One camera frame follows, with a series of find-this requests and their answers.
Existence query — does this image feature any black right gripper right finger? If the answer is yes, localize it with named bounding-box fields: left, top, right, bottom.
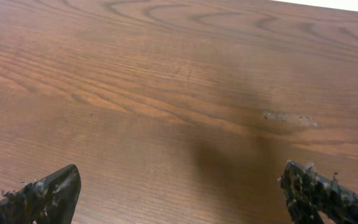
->
left=278, top=161, right=358, bottom=224

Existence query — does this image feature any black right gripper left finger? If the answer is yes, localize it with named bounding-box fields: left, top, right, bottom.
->
left=0, top=164, right=81, bottom=224

